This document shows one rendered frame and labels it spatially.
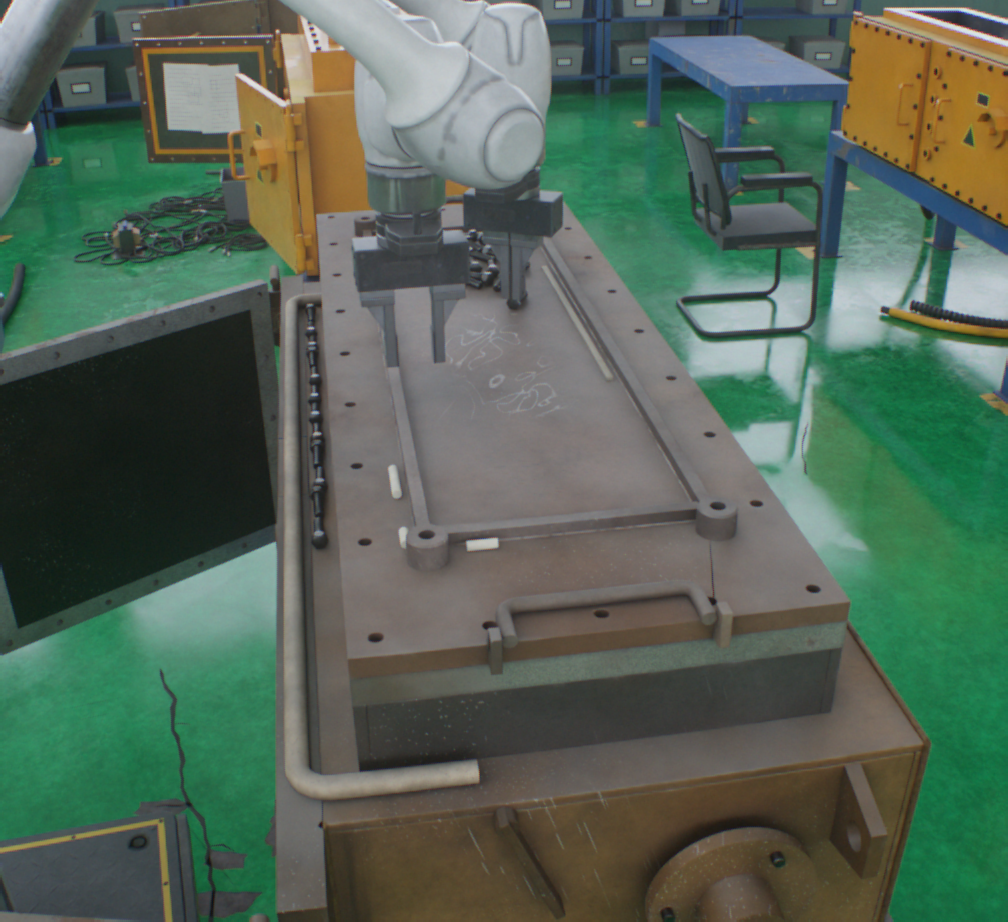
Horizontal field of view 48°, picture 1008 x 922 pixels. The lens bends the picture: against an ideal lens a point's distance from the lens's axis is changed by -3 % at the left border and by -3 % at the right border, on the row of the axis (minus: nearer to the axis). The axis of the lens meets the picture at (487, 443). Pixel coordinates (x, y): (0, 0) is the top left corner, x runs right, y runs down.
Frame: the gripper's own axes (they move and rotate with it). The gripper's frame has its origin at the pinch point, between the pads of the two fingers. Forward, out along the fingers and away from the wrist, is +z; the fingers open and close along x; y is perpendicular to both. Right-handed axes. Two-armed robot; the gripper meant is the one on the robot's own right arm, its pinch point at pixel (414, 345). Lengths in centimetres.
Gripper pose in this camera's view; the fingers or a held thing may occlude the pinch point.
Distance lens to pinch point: 139.6
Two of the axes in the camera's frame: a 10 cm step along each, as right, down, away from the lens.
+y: -1.8, -4.7, 8.7
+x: -9.8, 1.0, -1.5
